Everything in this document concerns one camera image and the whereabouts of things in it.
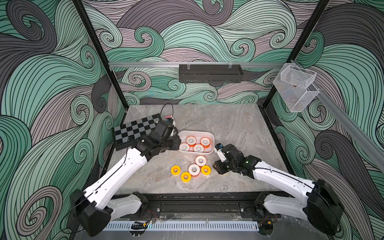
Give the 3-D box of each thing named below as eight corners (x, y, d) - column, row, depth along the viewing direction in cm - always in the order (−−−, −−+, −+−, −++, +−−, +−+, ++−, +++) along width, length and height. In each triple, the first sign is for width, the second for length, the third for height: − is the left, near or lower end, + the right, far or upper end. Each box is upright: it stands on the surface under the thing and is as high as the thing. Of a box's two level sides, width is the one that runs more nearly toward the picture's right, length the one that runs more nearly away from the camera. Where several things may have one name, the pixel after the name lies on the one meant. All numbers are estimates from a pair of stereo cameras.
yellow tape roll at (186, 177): (179, 177, 86) (179, 176, 84) (185, 171, 88) (185, 169, 87) (185, 184, 83) (185, 183, 82) (192, 177, 86) (192, 176, 84)
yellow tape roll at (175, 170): (169, 171, 88) (169, 170, 86) (175, 165, 91) (175, 163, 89) (176, 177, 86) (176, 176, 84) (182, 170, 89) (182, 169, 87)
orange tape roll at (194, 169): (188, 177, 86) (188, 175, 84) (188, 165, 91) (188, 163, 89) (200, 177, 86) (200, 175, 84) (199, 165, 91) (200, 163, 89)
